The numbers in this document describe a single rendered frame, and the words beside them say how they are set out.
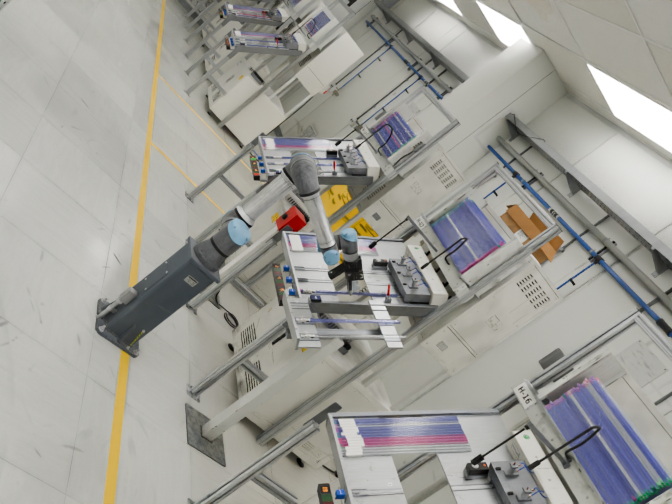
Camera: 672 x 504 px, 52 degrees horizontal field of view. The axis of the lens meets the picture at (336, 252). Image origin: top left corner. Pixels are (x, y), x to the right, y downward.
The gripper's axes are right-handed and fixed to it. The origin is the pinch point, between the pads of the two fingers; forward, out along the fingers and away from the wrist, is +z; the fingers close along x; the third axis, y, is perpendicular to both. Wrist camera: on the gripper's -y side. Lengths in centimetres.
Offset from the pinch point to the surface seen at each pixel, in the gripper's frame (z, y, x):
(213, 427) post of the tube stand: 35, -75, -39
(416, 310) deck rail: 10.4, 31.6, -10.3
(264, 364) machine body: 45, -47, 11
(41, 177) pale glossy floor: -56, -143, 67
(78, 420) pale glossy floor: -17, -118, -74
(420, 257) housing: 4, 45, 27
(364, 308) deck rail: 3.6, 5.3, -10.2
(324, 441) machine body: 89, -22, -10
